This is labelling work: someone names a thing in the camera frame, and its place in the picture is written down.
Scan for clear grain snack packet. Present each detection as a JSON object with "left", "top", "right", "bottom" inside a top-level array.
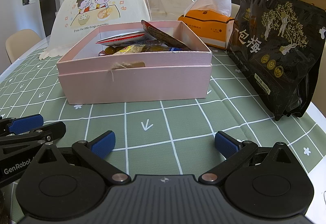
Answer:
[{"left": 112, "top": 44, "right": 147, "bottom": 55}]

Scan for green checkered tablecloth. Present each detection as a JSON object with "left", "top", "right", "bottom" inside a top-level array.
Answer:
[{"left": 0, "top": 43, "right": 326, "bottom": 224}]

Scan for pink cardboard box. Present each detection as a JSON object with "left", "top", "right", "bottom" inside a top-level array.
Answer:
[{"left": 56, "top": 21, "right": 213, "bottom": 105}]

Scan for large black snack bag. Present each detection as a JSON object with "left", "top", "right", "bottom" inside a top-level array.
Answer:
[{"left": 227, "top": 0, "right": 326, "bottom": 122}]

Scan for dark brown snack packet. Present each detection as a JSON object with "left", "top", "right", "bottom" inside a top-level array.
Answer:
[{"left": 141, "top": 20, "right": 190, "bottom": 51}]

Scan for beige chair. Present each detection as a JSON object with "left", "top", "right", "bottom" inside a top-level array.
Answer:
[
  {"left": 5, "top": 29, "right": 42, "bottom": 64},
  {"left": 231, "top": 3, "right": 241, "bottom": 19}
]

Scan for orange tissue pack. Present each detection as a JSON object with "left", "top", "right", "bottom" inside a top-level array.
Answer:
[{"left": 178, "top": 0, "right": 236, "bottom": 50}]

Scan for olive fruit snack packet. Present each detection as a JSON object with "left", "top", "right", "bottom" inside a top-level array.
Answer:
[{"left": 104, "top": 45, "right": 123, "bottom": 55}]

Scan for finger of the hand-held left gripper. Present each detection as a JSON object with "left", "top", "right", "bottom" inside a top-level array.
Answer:
[
  {"left": 0, "top": 121, "right": 67, "bottom": 157},
  {"left": 0, "top": 114, "right": 44, "bottom": 136}
]

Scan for red snack packet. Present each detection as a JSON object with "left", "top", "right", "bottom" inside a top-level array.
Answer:
[{"left": 96, "top": 31, "right": 146, "bottom": 44}]

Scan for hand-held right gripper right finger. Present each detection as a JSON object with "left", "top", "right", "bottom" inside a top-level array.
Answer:
[{"left": 199, "top": 131, "right": 297, "bottom": 185}]

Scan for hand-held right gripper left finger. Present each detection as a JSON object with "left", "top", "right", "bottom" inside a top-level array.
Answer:
[{"left": 31, "top": 130, "right": 131, "bottom": 186}]

